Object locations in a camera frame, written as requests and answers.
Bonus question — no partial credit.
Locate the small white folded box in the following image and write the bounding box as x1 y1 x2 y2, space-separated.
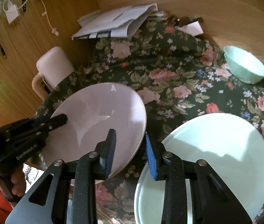
178 21 204 36

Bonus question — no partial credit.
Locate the pink bowl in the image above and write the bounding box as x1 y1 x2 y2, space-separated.
41 83 147 177

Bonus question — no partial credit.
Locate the floral dark green tablecloth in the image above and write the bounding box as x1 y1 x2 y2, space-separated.
36 21 264 223

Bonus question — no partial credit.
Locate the white charger with cable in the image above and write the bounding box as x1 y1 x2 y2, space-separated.
2 0 59 36

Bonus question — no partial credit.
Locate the person's left hand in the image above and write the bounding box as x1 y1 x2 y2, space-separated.
0 164 26 198

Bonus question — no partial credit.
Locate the mint green bowl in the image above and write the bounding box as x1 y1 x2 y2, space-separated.
223 46 264 84

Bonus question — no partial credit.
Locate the stack of white papers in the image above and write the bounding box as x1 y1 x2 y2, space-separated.
71 3 158 40

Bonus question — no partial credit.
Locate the mint green plate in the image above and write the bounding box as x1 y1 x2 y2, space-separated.
134 113 264 224

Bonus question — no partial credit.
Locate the white plate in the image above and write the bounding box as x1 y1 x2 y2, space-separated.
133 121 193 224

